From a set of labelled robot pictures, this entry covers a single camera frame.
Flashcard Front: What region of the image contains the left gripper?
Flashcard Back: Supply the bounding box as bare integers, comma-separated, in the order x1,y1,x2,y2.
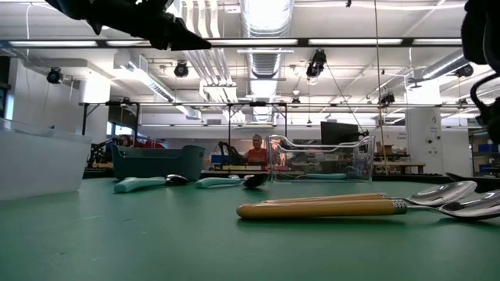
91,0,212,52

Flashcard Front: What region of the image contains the grey-blue plastic bin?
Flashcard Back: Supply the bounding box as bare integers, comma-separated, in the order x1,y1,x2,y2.
110,144,206,183

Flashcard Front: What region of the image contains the person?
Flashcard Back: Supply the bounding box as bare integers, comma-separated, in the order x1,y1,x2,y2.
244,133,270,165

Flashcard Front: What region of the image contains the distant workbench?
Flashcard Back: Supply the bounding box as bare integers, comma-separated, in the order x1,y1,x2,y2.
201,154,270,176

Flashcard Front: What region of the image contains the black monitor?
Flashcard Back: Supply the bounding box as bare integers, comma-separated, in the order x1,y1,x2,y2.
320,120,361,146

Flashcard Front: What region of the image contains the frosted white plastic bin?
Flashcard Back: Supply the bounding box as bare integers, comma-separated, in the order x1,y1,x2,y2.
0,116,93,201

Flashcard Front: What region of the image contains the green table mat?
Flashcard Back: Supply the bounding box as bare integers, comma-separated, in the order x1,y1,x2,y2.
0,173,500,281

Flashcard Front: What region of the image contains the clear plastic bin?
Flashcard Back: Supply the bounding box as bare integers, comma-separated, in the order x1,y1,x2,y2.
265,133,376,183

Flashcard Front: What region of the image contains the wooden bench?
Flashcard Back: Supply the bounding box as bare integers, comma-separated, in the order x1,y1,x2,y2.
373,160,427,176

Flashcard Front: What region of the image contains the shelf with blue bins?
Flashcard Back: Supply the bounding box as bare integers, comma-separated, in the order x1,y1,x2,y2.
468,130,500,176

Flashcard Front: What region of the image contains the silver ventilation duct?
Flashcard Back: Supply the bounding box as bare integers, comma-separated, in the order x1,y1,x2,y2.
240,0,295,122

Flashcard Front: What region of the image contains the orange-handled silver spoon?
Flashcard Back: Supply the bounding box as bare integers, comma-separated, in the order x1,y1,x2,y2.
235,190,500,222
259,180,478,207

